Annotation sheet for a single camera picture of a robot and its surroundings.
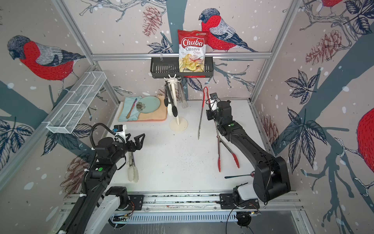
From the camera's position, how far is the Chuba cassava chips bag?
0.85 metres

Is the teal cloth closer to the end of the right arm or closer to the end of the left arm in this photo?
the end of the left arm

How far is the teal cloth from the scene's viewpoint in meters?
1.09

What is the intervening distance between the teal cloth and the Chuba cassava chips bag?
20.1 inches
